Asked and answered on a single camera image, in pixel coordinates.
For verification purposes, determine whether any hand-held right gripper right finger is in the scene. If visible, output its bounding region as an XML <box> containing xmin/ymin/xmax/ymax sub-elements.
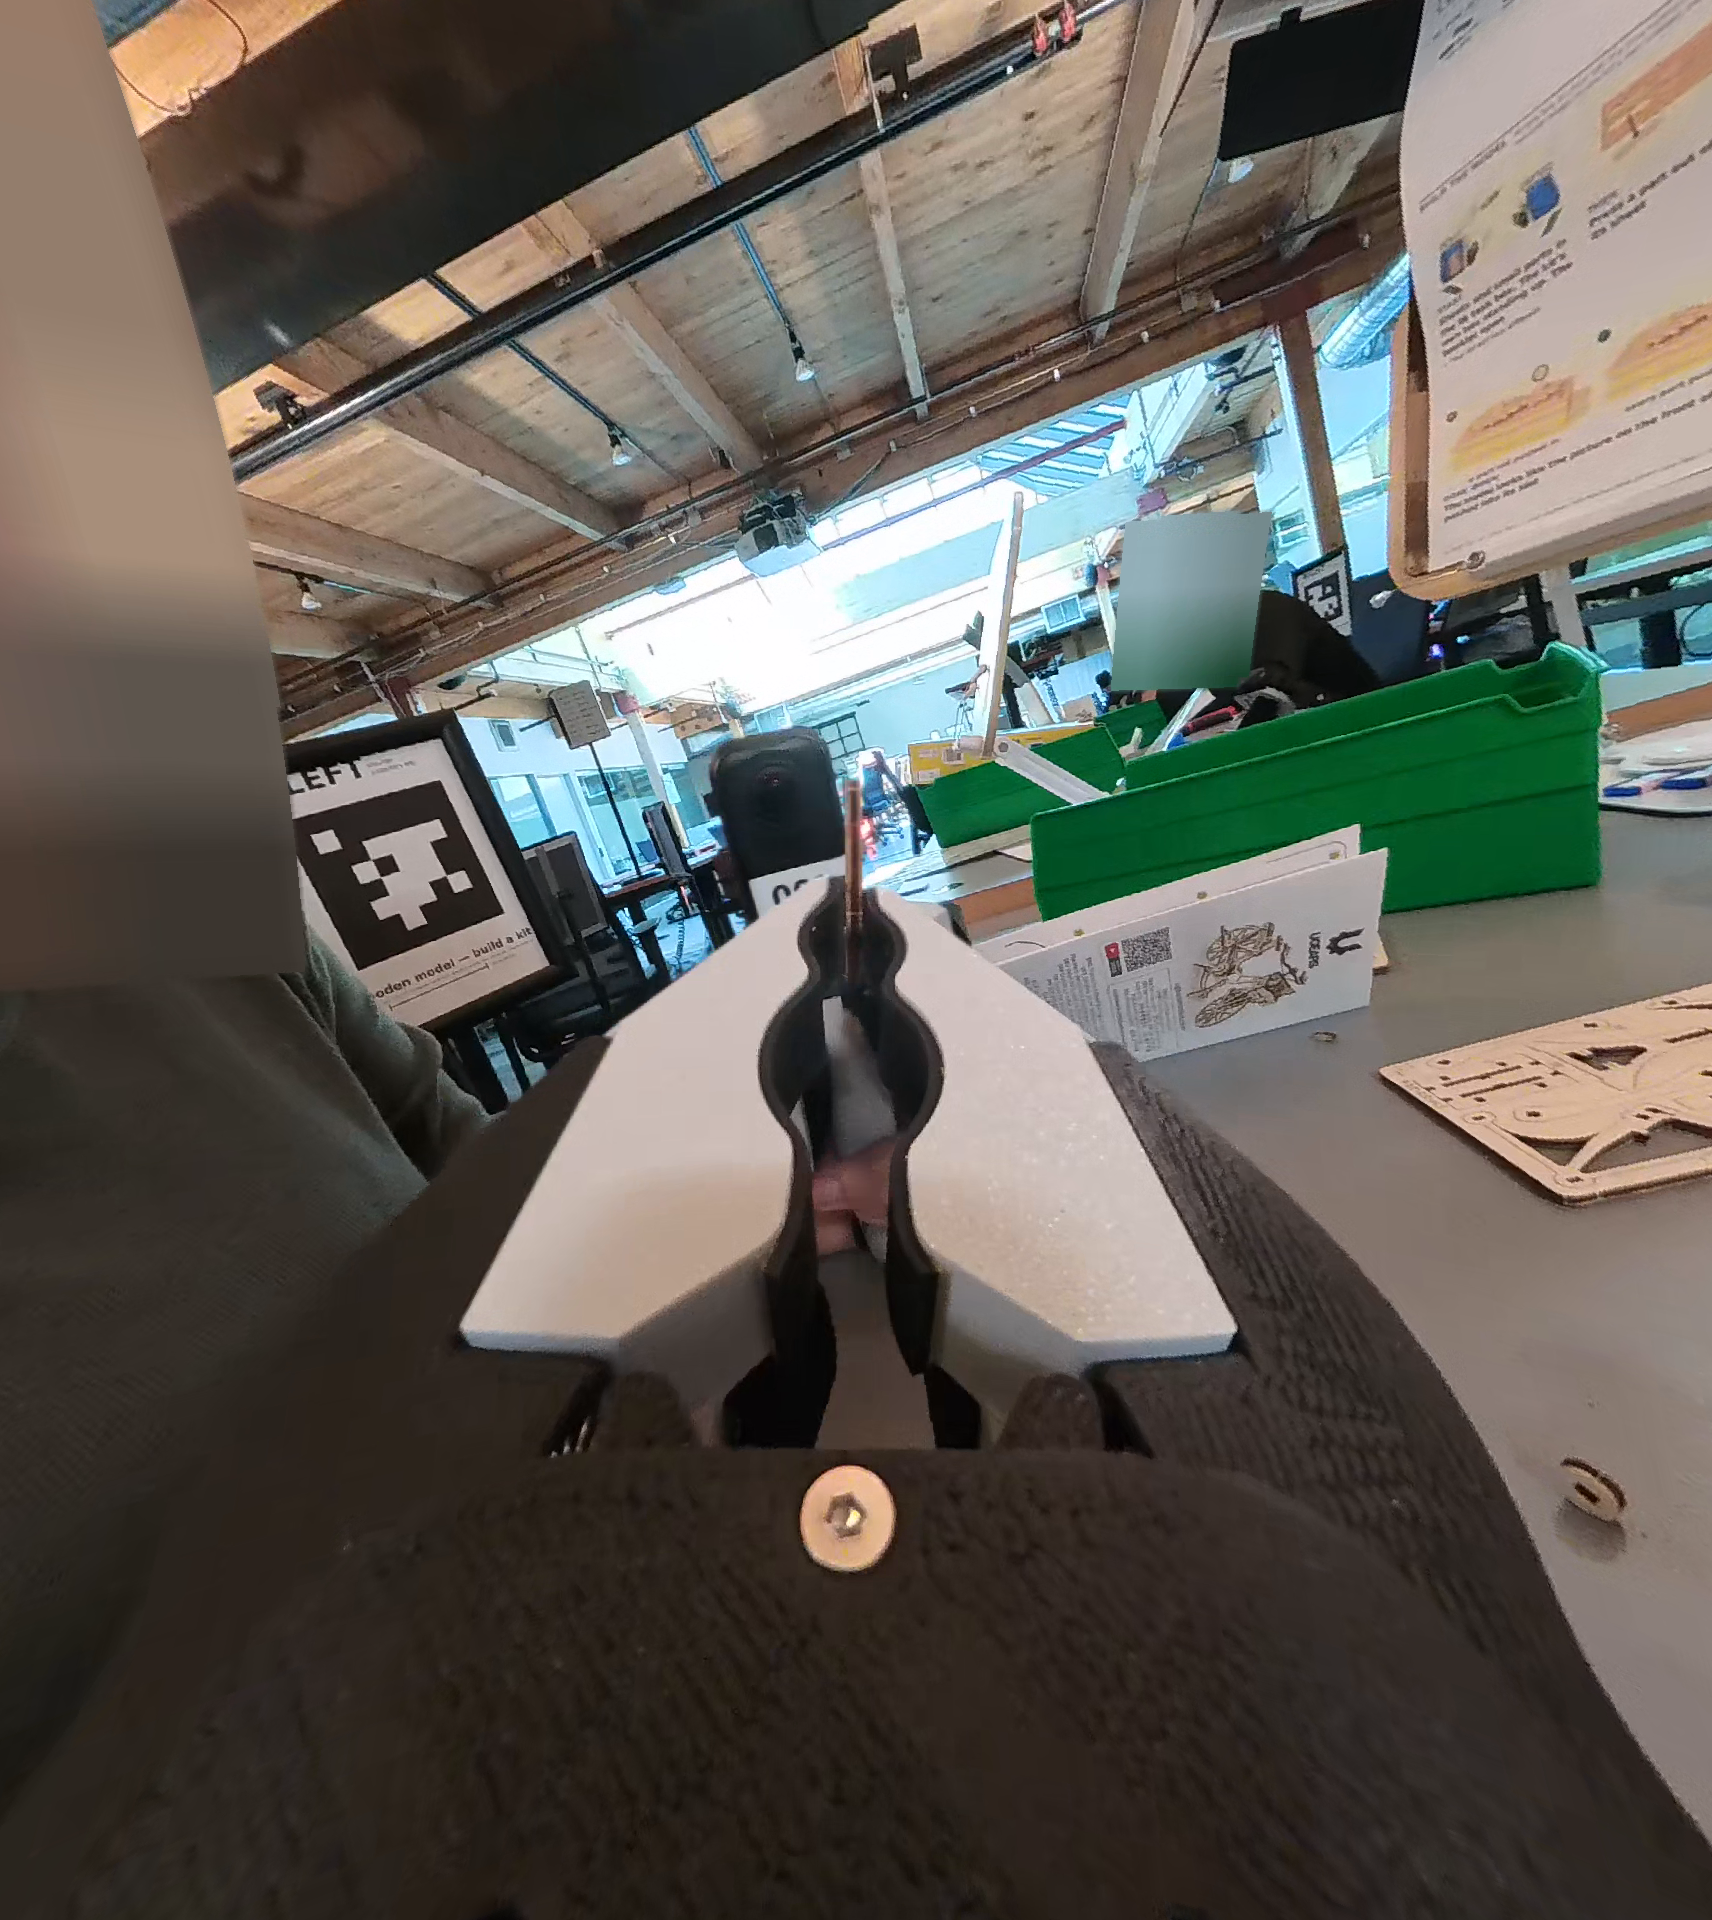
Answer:
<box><xmin>856</xmin><ymin>895</ymin><xmax>1240</xmax><ymax>1447</ymax></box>

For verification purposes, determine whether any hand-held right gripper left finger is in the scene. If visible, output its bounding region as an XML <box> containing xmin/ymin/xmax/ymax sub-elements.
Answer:
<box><xmin>459</xmin><ymin>897</ymin><xmax>858</xmax><ymax>1447</ymax></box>

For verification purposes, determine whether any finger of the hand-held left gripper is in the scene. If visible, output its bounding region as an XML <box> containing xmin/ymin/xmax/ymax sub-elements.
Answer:
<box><xmin>815</xmin><ymin>995</ymin><xmax>894</xmax><ymax>1164</ymax></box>

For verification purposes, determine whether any person's left forearm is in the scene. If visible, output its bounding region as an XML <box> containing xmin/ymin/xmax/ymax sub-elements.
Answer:
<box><xmin>286</xmin><ymin>930</ymin><xmax>498</xmax><ymax>1189</ymax></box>

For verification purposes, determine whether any laser-cut wooden parts sheet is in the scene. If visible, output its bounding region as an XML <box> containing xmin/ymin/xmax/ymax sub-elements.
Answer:
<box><xmin>1380</xmin><ymin>960</ymin><xmax>1712</xmax><ymax>1207</ymax></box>

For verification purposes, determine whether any person's left hand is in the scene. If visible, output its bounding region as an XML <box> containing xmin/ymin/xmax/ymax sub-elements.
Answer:
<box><xmin>809</xmin><ymin>1155</ymin><xmax>898</xmax><ymax>1260</ymax></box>

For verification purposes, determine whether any black office chair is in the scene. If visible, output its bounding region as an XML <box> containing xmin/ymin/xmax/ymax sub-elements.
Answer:
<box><xmin>517</xmin><ymin>833</ymin><xmax>678</xmax><ymax>1053</ymax></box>

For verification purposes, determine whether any green plastic bin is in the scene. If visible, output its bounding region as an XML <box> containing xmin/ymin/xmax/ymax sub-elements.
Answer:
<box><xmin>919</xmin><ymin>724</ymin><xmax>1127</xmax><ymax>851</ymax></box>
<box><xmin>1029</xmin><ymin>644</ymin><xmax>1606</xmax><ymax>920</ymax></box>

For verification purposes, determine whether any white instruction booklet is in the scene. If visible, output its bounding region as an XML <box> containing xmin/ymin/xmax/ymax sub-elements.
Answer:
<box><xmin>975</xmin><ymin>825</ymin><xmax>1389</xmax><ymax>1065</ymax></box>

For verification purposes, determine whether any ceiling projector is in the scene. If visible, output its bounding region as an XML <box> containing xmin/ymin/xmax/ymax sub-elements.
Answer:
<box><xmin>735</xmin><ymin>494</ymin><xmax>820</xmax><ymax>576</ymax></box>

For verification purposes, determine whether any framed marker poster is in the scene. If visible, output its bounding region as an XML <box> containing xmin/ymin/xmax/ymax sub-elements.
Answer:
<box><xmin>281</xmin><ymin>712</ymin><xmax>567</xmax><ymax>1035</ymax></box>

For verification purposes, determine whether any white round mat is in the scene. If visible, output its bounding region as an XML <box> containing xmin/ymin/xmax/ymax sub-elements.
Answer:
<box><xmin>1598</xmin><ymin>720</ymin><xmax>1712</xmax><ymax>821</ymax></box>

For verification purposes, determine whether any instruction board on stand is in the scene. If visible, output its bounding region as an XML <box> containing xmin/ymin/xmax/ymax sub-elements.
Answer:
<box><xmin>1387</xmin><ymin>0</ymin><xmax>1712</xmax><ymax>602</ymax></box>

